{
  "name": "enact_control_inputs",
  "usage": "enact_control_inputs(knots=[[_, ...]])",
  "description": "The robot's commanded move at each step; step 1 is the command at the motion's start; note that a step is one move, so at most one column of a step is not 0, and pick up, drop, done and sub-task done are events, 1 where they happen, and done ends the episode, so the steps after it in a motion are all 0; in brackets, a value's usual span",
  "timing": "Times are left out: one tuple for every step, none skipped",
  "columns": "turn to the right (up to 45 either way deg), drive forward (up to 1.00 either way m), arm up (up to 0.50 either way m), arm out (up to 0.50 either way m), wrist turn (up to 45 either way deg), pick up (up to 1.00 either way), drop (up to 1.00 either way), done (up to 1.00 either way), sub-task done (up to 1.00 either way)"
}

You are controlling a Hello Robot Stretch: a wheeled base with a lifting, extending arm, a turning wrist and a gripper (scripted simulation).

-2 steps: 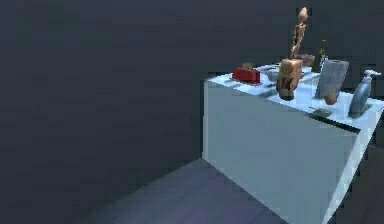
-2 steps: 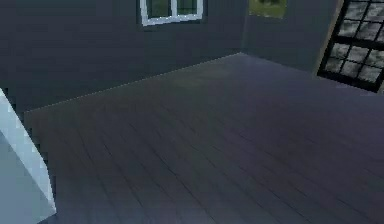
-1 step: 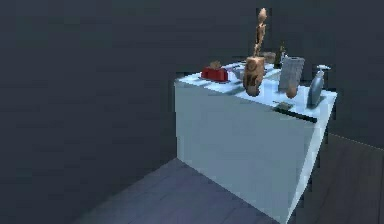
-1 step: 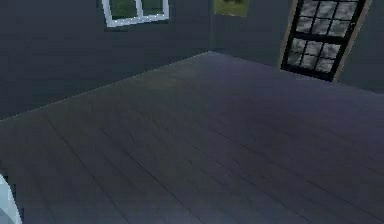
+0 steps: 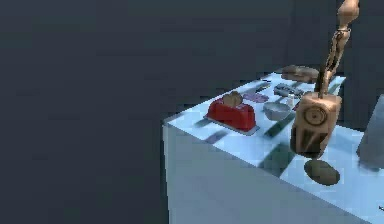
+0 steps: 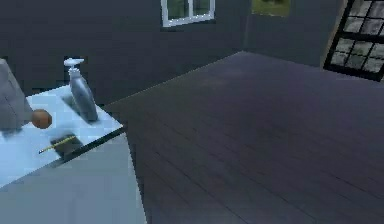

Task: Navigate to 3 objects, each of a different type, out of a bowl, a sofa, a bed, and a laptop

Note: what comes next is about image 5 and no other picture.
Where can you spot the grey bowl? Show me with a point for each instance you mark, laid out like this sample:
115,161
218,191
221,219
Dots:
276,110

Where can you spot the red toaster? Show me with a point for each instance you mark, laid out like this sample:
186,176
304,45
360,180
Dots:
233,115

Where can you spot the brown bread slice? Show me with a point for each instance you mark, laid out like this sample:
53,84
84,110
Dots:
232,99

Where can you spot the purple flat card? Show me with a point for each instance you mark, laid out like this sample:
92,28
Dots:
255,97

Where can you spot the white kitchen counter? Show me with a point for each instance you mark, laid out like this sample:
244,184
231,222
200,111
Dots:
240,186

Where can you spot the grey remote control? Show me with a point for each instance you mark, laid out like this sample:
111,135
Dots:
287,90

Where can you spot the brown bread loaf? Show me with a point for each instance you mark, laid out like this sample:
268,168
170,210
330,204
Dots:
300,73

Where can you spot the tan wooden utensil holder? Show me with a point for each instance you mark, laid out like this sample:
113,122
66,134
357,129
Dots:
315,123

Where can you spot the brown potato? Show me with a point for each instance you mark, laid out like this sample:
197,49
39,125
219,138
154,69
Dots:
321,172

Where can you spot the grey box shape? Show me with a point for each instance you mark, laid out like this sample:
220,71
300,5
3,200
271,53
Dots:
373,140

